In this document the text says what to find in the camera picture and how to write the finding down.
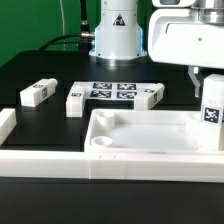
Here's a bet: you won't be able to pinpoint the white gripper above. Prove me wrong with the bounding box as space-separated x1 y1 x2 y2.
148 0 224 98

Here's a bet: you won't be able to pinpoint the white desk top tray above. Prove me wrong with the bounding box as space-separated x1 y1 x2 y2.
83 108 224 155

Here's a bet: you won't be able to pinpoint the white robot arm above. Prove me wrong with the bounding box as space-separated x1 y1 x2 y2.
89 0 224 96

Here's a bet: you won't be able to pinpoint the tag marker base plate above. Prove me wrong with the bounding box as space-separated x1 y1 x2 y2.
69 81 161 101

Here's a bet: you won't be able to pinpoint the black cables at base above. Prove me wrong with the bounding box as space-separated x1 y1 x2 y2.
39 0 96 52

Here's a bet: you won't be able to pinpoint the white U-shaped fence frame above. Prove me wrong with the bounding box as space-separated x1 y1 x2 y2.
0 108 224 184

